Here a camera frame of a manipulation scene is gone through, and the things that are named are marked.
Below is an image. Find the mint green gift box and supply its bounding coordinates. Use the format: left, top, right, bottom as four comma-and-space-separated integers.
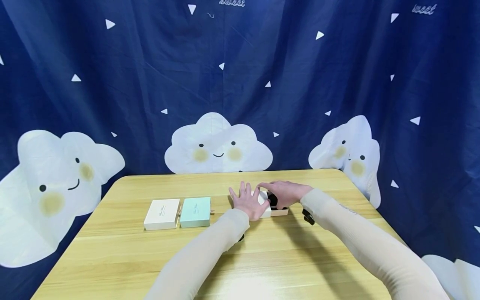
179, 197, 216, 229

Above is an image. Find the person's right forearm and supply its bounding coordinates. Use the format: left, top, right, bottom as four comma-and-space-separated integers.
300, 188, 450, 300

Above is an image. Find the person's left hand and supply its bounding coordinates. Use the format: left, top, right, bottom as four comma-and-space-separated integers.
229, 181, 271, 222

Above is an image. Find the person's left forearm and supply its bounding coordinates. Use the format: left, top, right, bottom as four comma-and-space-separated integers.
144, 207, 251, 300

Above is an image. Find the person's right hand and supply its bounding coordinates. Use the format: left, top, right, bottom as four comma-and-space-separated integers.
257, 180, 314, 210

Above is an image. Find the white closed gift box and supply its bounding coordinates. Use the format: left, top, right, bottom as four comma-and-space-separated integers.
143, 198, 183, 231

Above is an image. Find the white gift box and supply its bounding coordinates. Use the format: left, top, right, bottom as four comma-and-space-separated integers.
258, 190, 290, 219
143, 198, 183, 231

